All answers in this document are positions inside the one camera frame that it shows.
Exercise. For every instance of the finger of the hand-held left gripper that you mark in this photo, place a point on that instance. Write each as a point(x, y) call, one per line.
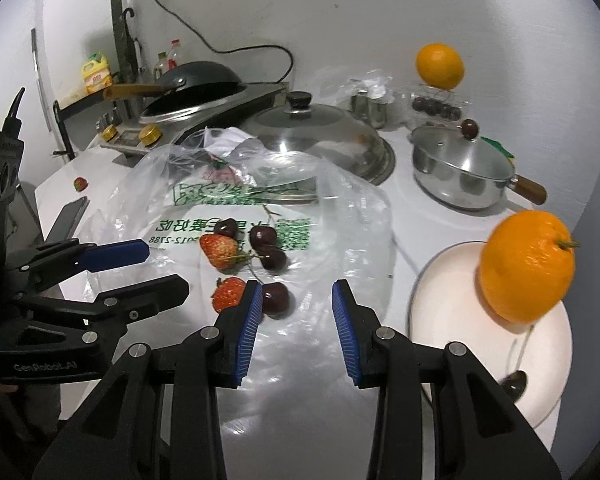
point(145, 292)
point(115, 255)

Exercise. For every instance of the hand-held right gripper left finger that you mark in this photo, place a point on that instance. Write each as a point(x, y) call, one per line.
point(247, 330)

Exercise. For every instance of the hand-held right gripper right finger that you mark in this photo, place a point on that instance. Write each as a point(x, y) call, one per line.
point(347, 335)

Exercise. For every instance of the small red strawberry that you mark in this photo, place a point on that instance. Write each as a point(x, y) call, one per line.
point(81, 183)

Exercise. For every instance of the white plate with black rim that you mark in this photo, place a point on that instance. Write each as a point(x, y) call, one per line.
point(445, 300)

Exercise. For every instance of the clear plastic bag green print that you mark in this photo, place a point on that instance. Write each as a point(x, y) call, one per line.
point(340, 220)

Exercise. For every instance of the orange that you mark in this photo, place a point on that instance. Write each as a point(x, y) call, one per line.
point(440, 66)
point(525, 265)

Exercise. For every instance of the person's left hand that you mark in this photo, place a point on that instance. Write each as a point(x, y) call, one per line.
point(2, 388)

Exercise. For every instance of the black smartphone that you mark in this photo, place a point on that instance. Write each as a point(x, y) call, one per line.
point(67, 220)

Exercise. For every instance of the black metal rack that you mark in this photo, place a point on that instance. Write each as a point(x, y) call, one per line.
point(57, 121)

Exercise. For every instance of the yellow detergent bottle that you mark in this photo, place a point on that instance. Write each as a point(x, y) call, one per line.
point(97, 77)

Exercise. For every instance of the steel induction cooker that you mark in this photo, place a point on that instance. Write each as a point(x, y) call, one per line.
point(215, 106)

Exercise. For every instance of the black hooked umbrella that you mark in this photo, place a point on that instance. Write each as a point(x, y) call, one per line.
point(129, 35)

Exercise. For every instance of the small steel pot with lid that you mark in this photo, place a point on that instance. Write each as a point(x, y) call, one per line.
point(455, 170)

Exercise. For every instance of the glass lid with black knob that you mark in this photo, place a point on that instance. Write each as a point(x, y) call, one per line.
point(320, 135)

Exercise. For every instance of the dark grey vertical pipe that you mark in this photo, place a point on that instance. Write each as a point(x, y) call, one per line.
point(119, 10)

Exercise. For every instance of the red-capped sauce bottle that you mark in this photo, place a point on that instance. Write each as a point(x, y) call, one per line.
point(173, 57)

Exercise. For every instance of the steel cup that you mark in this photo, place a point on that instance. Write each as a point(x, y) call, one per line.
point(360, 104)
point(380, 112)

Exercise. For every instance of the yellow green sponge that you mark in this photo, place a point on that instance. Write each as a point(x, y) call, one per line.
point(502, 149)

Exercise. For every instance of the clear glass container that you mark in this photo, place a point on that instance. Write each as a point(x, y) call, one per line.
point(432, 106)

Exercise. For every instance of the crumpled clear plastic wrap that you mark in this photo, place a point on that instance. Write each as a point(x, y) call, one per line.
point(380, 82)

